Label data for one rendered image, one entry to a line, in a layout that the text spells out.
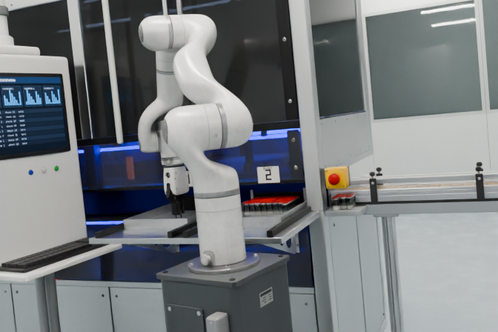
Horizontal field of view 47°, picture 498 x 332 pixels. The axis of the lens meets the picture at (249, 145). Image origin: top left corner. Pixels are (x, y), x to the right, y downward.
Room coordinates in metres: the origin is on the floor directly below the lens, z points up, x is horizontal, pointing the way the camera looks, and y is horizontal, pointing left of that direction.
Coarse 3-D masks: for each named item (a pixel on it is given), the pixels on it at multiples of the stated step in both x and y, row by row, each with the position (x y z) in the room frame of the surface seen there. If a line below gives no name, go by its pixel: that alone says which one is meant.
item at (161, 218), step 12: (168, 204) 2.33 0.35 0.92; (132, 216) 2.09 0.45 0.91; (144, 216) 2.16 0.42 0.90; (156, 216) 2.24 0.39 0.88; (168, 216) 2.22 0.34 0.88; (192, 216) 1.98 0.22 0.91; (132, 228) 2.03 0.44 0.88; (144, 228) 2.01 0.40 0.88; (156, 228) 1.99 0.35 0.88; (168, 228) 1.97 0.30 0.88
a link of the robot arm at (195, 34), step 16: (176, 16) 1.72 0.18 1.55; (192, 16) 1.73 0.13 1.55; (176, 32) 1.69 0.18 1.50; (192, 32) 1.70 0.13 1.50; (208, 32) 1.70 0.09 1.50; (176, 48) 1.74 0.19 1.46; (192, 48) 1.63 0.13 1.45; (208, 48) 1.71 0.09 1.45; (176, 64) 1.61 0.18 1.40; (192, 64) 1.58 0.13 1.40; (176, 80) 1.61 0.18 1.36; (192, 80) 1.56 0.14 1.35; (208, 80) 1.55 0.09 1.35; (192, 96) 1.57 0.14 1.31; (208, 96) 1.55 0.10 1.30; (224, 96) 1.51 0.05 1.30; (224, 112) 1.46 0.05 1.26; (240, 112) 1.47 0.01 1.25; (224, 128) 1.45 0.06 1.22; (240, 128) 1.46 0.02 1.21; (224, 144) 1.47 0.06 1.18; (240, 144) 1.50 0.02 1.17
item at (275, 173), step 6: (258, 168) 2.12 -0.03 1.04; (264, 168) 2.11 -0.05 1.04; (270, 168) 2.10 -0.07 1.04; (276, 168) 2.09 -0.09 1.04; (258, 174) 2.12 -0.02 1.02; (264, 174) 2.11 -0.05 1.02; (276, 174) 2.09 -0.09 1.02; (258, 180) 2.12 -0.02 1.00; (264, 180) 2.11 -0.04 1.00; (270, 180) 2.10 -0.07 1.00; (276, 180) 2.09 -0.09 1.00
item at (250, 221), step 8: (296, 208) 1.96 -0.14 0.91; (248, 216) 2.05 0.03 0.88; (256, 216) 1.85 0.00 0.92; (264, 216) 1.83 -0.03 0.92; (272, 216) 1.82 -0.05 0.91; (280, 216) 1.81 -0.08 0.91; (288, 216) 1.88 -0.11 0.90; (248, 224) 1.86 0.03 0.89; (256, 224) 1.85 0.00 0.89; (264, 224) 1.83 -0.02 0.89; (272, 224) 1.82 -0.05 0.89
